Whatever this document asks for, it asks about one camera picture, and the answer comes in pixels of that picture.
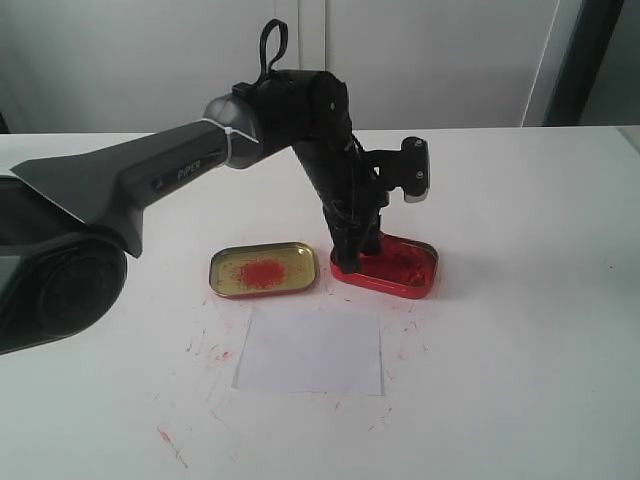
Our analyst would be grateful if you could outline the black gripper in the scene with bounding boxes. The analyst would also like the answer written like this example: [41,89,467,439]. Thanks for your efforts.
[319,165,389,274]

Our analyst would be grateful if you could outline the red ink tin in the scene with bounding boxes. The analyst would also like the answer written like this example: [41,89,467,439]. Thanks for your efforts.
[330,233,439,300]

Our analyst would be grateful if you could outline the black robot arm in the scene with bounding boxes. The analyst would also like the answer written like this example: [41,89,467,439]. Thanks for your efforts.
[1,67,388,354]

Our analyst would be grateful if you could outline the gold tin lid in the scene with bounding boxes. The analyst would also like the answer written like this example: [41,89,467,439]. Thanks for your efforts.
[209,242,318,299]

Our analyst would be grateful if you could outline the white paper sheet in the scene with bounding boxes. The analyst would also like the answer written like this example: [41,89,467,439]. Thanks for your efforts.
[233,309,385,396]

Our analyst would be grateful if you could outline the white cabinet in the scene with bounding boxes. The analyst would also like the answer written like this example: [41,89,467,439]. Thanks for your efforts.
[1,1,580,133]

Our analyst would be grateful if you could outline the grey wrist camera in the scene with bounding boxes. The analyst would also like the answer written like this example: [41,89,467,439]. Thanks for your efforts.
[366,136,430,203]

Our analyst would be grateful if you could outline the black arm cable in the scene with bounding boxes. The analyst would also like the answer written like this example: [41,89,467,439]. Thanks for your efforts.
[257,18,291,84]

